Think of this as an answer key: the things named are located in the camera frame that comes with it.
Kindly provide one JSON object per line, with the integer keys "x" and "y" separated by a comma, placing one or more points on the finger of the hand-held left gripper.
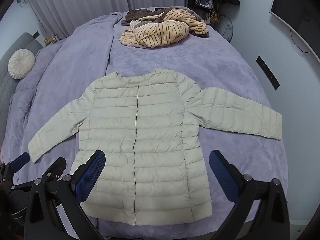
{"x": 20, "y": 160}
{"x": 53, "y": 167}

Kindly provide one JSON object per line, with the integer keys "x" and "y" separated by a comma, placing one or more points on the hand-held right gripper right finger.
{"x": 223, "y": 177}

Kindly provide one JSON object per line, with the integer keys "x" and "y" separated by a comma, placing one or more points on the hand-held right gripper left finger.
{"x": 91, "y": 175}

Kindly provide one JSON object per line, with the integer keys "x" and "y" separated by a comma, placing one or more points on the cream puffer jacket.
{"x": 160, "y": 142}

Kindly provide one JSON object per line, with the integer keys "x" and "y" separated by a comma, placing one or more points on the grey quilted headboard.
{"x": 7, "y": 95}

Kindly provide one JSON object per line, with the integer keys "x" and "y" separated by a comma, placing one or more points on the round cream cushion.
{"x": 21, "y": 63}

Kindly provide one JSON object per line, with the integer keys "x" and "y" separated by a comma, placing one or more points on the purple fleece blanket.
{"x": 200, "y": 62}

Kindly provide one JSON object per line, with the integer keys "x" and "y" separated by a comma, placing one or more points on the small colourful bedside clutter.
{"x": 51, "y": 40}

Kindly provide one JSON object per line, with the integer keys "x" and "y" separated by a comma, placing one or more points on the standing fan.
{"x": 228, "y": 27}

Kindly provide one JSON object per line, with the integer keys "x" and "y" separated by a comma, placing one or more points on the beige striped garment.
{"x": 160, "y": 33}

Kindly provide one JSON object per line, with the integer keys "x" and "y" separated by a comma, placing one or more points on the patterned brown handbag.
{"x": 213, "y": 16}

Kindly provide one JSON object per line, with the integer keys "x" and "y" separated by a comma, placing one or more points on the brown fleece garment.
{"x": 137, "y": 15}

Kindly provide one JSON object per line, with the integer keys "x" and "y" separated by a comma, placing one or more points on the white curtain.
{"x": 87, "y": 0}

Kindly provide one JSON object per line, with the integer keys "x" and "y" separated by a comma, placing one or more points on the printed blue pouch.
{"x": 203, "y": 2}

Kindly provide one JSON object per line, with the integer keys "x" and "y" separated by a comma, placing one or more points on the black wall strip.
{"x": 267, "y": 72}

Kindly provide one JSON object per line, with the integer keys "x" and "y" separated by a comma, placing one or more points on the wall socket with plug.
{"x": 21, "y": 1}

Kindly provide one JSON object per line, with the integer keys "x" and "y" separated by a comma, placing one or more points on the wall-mounted television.
{"x": 292, "y": 12}

